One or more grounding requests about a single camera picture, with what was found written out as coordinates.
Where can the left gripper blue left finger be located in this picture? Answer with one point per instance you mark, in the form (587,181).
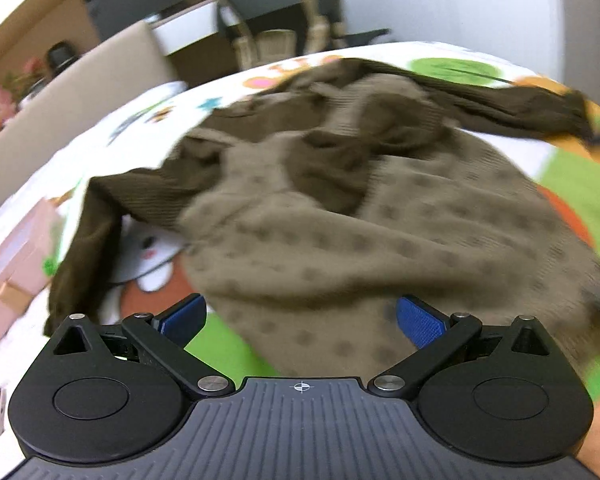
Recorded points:
(161,340)

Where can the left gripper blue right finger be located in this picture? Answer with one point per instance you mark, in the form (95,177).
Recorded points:
(440,341)

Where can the brown polka dot dress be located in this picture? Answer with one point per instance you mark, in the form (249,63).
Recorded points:
(340,219)

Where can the pink cardboard box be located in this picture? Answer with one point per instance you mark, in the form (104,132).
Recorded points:
(25,258)

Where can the colourful cartoon play mat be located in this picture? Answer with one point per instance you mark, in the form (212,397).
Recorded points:
(170,259)

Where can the beige upholstered headboard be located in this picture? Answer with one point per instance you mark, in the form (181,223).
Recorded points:
(110,75)

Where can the pink plush toy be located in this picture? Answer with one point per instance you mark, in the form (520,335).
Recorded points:
(8,107)

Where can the potted plant red leaves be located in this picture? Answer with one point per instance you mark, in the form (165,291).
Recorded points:
(19,84)

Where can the black round appliance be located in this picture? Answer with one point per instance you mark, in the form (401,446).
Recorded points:
(60,56)

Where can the beige mesh office chair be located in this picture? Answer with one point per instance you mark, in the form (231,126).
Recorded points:
(268,31)

